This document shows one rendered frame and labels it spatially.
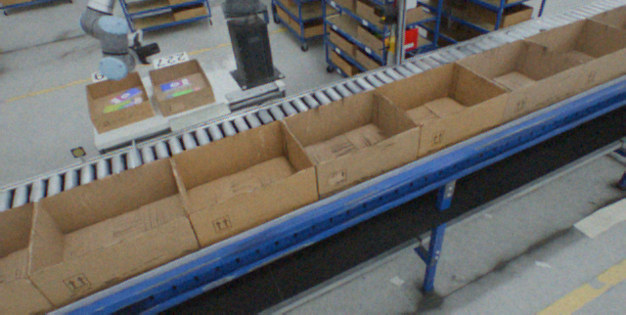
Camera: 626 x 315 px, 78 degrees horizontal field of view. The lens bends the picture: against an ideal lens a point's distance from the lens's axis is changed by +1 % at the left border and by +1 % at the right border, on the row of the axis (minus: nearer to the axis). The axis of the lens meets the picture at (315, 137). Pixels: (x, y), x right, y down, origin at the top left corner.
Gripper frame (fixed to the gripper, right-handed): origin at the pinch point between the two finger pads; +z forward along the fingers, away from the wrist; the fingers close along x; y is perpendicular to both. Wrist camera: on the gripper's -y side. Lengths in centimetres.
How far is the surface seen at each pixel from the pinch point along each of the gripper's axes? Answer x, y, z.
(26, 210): 27, 22, -80
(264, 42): 15, -49, 33
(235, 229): 44, -38, -86
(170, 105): 32.3, 3.4, 9.8
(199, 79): 31, -5, 44
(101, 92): 26, 48, 36
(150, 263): 43, -14, -94
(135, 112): 31.6, 20.7, 7.4
